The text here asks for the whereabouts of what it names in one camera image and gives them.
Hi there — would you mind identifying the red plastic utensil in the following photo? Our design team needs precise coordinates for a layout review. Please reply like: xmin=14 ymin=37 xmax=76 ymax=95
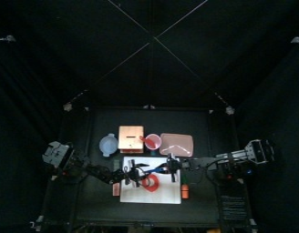
xmin=139 ymin=136 xmax=155 ymax=147

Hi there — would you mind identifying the orange cylinder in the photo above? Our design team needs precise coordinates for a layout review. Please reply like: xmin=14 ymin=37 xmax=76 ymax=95
xmin=181 ymin=184 xmax=190 ymax=199

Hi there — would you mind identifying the thin diagonal brace cord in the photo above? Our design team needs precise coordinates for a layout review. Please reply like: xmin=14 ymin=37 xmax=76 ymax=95
xmin=106 ymin=0 xmax=232 ymax=107
xmin=68 ymin=0 xmax=210 ymax=106

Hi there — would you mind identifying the pink plastic cup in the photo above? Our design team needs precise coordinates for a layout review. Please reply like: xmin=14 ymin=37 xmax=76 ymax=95
xmin=143 ymin=133 xmax=163 ymax=151

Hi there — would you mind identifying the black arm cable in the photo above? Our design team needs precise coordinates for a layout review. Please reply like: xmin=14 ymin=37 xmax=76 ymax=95
xmin=194 ymin=158 xmax=224 ymax=187

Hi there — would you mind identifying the white bent wire tool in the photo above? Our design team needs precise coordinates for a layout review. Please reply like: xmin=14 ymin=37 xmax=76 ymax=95
xmin=162 ymin=144 xmax=193 ymax=155

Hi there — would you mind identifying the pink plastic tray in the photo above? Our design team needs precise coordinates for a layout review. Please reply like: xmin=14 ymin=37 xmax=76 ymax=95
xmin=158 ymin=132 xmax=195 ymax=157

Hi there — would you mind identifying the small red block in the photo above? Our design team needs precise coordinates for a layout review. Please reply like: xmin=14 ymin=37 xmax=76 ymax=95
xmin=113 ymin=182 xmax=122 ymax=198

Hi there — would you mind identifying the white cutting board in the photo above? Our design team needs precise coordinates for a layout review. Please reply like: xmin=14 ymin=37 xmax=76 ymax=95
xmin=119 ymin=156 xmax=183 ymax=205

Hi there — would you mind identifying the wooden box with slot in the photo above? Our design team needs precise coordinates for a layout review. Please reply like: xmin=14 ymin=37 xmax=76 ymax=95
xmin=118 ymin=126 xmax=145 ymax=154

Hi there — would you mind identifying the pale blue bowl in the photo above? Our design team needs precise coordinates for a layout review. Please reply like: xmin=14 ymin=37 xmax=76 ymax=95
xmin=99 ymin=133 xmax=119 ymax=157

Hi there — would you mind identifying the black printed label sheet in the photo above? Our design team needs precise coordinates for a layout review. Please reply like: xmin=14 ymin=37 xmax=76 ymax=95
xmin=219 ymin=195 xmax=249 ymax=226

